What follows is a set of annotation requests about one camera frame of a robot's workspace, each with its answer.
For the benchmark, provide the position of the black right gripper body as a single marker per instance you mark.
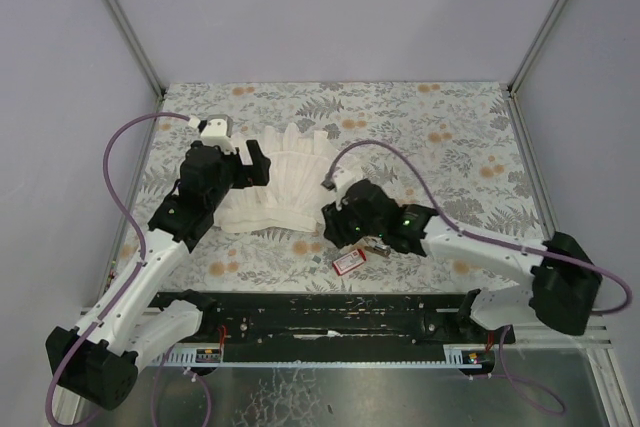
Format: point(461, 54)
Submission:
point(337, 226)

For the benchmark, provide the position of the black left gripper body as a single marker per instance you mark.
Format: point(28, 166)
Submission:
point(245, 167)

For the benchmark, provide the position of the brown small stapler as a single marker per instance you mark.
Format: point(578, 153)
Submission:
point(378, 248)

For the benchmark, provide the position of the red white staples box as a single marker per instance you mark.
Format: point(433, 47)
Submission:
point(349, 262)

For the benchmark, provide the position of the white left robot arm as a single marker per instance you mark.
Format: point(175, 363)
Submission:
point(100, 358)

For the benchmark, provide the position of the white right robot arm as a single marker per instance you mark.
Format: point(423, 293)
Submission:
point(553, 282)

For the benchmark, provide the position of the white folded cloth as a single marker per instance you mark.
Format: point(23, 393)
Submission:
point(294, 196)

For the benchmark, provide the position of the floral table mat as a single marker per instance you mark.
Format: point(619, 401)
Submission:
point(450, 142)

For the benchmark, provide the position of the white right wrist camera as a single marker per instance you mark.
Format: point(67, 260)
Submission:
point(341, 180)

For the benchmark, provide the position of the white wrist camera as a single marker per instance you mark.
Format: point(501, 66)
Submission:
point(214, 131)
point(341, 180)

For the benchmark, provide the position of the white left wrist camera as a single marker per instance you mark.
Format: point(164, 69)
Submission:
point(214, 131)

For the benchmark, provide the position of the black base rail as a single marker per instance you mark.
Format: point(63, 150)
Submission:
point(262, 321)

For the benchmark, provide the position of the white cable duct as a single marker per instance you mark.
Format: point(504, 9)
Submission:
point(334, 352)

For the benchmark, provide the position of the left aluminium frame post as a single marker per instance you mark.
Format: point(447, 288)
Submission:
point(134, 46)

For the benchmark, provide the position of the aluminium frame post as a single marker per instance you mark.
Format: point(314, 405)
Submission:
point(544, 31)
point(134, 46)

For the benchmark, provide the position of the right aluminium frame post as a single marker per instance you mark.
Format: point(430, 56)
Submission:
point(544, 31)

